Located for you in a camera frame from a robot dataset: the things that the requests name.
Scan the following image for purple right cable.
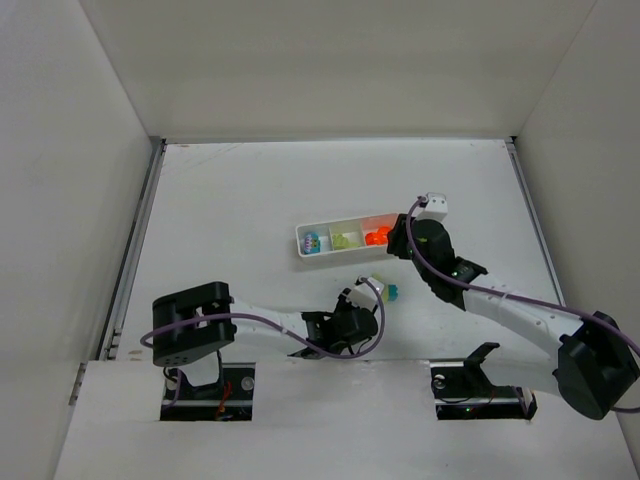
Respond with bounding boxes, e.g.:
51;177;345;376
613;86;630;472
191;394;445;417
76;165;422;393
405;195;640;414

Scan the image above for purple cable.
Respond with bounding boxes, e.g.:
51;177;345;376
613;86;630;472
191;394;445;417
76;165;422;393
405;195;640;414
139;277;387;360

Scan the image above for orange lego pieces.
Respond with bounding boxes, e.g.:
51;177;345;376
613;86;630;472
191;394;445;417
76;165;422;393
365;231;386;246

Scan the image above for orange round lego dish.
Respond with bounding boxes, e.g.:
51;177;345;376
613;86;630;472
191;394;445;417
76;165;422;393
374;226;391;244

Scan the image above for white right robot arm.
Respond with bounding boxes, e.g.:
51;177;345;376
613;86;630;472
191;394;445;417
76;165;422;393
387;214;639;420

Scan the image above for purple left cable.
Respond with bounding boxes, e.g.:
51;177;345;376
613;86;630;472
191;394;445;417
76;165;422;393
139;277;387;360

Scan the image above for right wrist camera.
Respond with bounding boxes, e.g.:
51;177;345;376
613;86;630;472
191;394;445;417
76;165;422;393
415;192;448;222

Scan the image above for teal frog lego brick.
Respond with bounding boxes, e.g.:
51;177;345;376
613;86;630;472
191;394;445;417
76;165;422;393
302;232;321;255

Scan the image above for white divided plastic tray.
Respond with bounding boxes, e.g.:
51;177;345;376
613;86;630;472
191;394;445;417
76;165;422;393
295;213;399;267

